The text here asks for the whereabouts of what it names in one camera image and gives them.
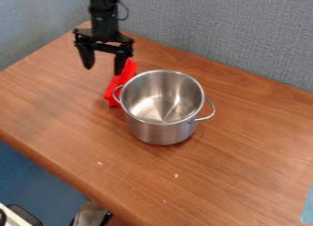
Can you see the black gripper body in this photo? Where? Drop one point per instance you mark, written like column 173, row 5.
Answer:
column 103, row 36

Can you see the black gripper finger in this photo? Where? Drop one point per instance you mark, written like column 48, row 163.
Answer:
column 87, row 57
column 119, row 61

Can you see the grey black object under table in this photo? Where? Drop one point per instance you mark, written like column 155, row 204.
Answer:
column 91, row 215

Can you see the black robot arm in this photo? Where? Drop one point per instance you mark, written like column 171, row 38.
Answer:
column 105, row 5

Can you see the stainless steel pot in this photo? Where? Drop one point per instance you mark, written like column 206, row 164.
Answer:
column 163, row 102

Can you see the red plastic block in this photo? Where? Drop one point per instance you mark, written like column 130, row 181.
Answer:
column 129, row 72

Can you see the white black device corner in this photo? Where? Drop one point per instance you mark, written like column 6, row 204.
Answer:
column 14, row 215

